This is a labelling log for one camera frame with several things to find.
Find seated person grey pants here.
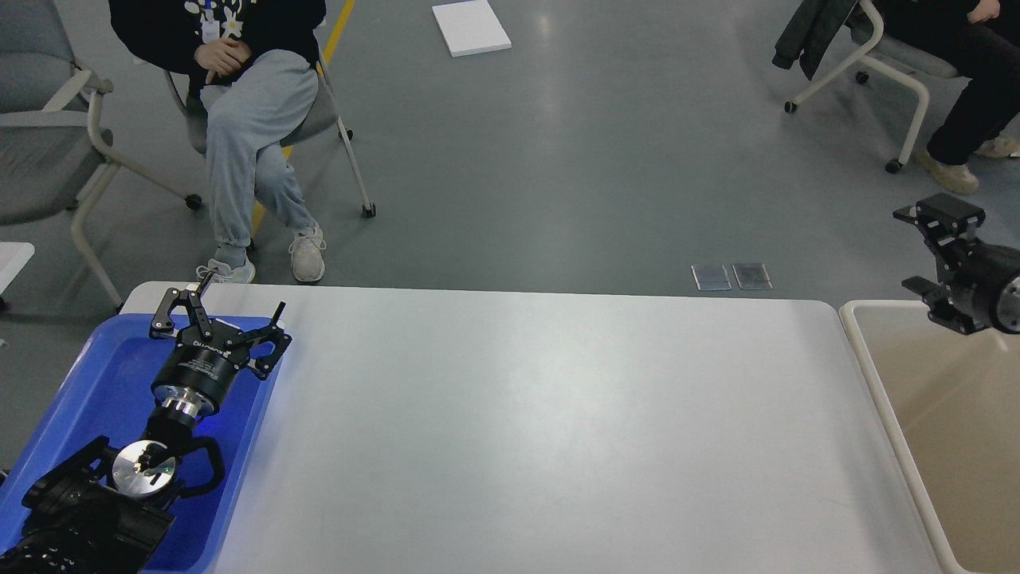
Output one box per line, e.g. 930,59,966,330
108,1,327,284

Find beige plastic bin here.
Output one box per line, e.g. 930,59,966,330
839,301,1019,573

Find metal floor plate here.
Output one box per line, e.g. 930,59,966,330
732,264,775,291
691,264,732,292

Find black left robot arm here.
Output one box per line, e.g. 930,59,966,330
2,281,292,573

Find white table edge left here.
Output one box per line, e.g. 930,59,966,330
0,242,35,295

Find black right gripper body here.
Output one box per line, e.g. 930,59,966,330
928,238,1019,335

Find dark jacket on chair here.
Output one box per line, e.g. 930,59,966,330
771,1,857,81

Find grey office chair left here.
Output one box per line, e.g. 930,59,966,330
1,1,202,308

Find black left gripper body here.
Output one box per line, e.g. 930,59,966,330
151,320,271,417

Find white flat box on floor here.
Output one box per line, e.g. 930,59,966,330
431,1,512,57

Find seated person black clothes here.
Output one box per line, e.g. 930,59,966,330
874,1,1019,194

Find grey chair top right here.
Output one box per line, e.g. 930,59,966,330
783,1,961,174

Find left metal floor plate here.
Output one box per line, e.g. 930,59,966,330
691,264,732,292

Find right metal floor plate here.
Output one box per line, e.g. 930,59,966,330
732,264,775,291

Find blue plastic tray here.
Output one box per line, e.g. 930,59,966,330
1,313,276,573

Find grey chair under person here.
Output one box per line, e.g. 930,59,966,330
182,49,347,261

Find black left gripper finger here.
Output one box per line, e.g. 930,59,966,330
236,301,292,380
149,271,216,342

